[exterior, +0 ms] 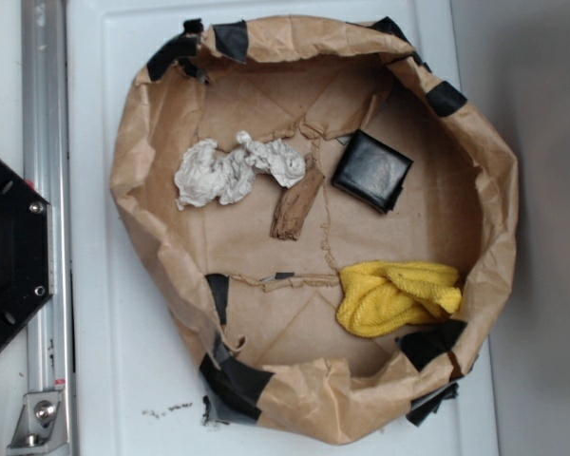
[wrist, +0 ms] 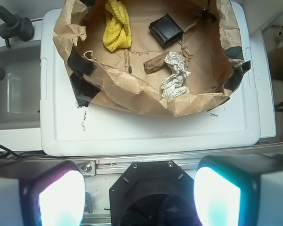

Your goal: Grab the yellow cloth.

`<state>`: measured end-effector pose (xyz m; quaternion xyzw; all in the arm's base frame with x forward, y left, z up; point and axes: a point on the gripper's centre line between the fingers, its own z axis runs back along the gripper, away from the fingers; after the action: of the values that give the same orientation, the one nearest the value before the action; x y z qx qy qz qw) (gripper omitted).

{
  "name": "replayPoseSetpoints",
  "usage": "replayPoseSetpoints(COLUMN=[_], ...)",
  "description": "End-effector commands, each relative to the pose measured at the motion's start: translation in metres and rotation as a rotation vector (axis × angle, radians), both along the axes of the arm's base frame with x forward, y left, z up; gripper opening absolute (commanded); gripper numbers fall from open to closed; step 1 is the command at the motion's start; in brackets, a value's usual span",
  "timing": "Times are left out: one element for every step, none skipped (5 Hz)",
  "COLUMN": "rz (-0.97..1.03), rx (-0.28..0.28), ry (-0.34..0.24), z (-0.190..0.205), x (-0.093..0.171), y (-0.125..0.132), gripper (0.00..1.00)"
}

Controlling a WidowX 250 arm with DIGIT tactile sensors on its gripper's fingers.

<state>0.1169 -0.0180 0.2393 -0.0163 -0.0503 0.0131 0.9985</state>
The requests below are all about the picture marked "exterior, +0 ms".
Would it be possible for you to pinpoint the yellow microfiber cloth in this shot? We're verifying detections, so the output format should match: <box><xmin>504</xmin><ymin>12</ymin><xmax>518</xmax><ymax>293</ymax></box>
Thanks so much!
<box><xmin>336</xmin><ymin>260</ymin><xmax>462</xmax><ymax>338</ymax></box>

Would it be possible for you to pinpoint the brown crumpled paper piece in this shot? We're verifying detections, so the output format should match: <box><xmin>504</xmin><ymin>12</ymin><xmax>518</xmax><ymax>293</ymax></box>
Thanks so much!
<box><xmin>270</xmin><ymin>154</ymin><xmax>325</xmax><ymax>240</ymax></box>

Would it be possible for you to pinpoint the crumpled white paper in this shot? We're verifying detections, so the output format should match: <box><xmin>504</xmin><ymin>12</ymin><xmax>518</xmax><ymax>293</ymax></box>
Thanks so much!
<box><xmin>174</xmin><ymin>130</ymin><xmax>306</xmax><ymax>211</ymax></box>

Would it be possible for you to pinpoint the black square block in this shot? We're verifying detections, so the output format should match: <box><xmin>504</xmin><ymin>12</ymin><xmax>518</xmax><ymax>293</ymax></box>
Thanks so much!
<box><xmin>332</xmin><ymin>130</ymin><xmax>413</xmax><ymax>214</ymax></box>

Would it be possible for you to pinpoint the white tray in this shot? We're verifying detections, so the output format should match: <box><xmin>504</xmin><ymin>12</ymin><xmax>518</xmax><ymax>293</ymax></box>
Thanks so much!
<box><xmin>66</xmin><ymin>1</ymin><xmax>499</xmax><ymax>455</ymax></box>

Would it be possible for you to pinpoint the brown paper bag enclosure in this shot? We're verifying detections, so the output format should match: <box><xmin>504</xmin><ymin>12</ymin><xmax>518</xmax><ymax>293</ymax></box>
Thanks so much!
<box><xmin>110</xmin><ymin>15</ymin><xmax>519</xmax><ymax>445</ymax></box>

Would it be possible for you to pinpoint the aluminium extrusion rail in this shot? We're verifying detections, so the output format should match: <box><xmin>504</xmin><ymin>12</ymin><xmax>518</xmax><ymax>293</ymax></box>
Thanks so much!
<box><xmin>21</xmin><ymin>1</ymin><xmax>79</xmax><ymax>455</ymax></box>

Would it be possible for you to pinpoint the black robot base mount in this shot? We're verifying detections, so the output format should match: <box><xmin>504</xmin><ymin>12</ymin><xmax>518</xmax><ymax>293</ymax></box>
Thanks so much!
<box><xmin>0</xmin><ymin>159</ymin><xmax>52</xmax><ymax>352</ymax></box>

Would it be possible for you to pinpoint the metal corner bracket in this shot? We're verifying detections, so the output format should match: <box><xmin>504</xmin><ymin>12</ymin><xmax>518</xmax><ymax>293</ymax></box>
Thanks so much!
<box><xmin>7</xmin><ymin>390</ymin><xmax>69</xmax><ymax>455</ymax></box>

